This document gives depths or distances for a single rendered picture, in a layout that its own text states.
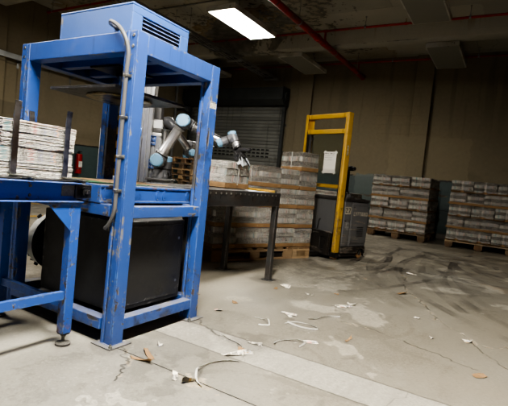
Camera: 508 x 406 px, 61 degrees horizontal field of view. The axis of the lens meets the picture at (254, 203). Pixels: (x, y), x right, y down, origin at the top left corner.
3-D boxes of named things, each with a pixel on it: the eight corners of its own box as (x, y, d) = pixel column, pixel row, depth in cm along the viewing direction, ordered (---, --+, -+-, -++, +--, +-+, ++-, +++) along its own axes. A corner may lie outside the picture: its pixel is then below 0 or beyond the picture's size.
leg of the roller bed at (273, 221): (266, 278, 399) (274, 205, 396) (272, 279, 396) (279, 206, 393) (263, 279, 394) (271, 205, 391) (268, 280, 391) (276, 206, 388)
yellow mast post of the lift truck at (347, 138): (328, 251, 544) (343, 112, 535) (333, 250, 550) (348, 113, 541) (334, 252, 537) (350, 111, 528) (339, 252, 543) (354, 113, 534)
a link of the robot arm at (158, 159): (161, 170, 392) (194, 120, 389) (157, 169, 377) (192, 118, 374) (150, 162, 391) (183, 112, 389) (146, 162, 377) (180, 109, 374)
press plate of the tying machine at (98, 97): (122, 109, 296) (123, 105, 296) (185, 109, 268) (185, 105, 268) (49, 91, 249) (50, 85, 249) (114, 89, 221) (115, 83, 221)
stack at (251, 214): (191, 254, 477) (198, 180, 472) (271, 252, 549) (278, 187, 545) (210, 262, 446) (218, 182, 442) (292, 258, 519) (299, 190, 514)
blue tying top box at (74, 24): (118, 68, 292) (121, 39, 291) (186, 64, 262) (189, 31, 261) (58, 47, 253) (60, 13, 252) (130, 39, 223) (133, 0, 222)
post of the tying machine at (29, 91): (16, 300, 268) (35, 48, 260) (24, 303, 263) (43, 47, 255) (2, 303, 260) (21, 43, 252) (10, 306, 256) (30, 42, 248)
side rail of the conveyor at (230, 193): (274, 205, 395) (276, 192, 395) (279, 206, 393) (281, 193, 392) (177, 205, 280) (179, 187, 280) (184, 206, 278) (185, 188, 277)
